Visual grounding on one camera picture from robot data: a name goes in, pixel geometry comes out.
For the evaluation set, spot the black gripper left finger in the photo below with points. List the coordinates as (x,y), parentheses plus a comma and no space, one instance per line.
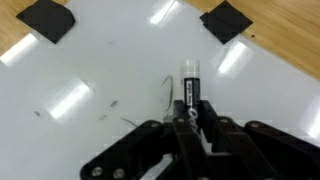
(133,150)

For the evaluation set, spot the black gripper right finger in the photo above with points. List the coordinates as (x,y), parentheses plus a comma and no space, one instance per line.
(260,150)

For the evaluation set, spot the black dry-erase marker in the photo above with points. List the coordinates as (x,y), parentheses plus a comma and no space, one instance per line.
(190,83)

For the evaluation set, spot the white paper sheet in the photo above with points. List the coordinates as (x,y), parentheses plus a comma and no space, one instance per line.
(116,66)

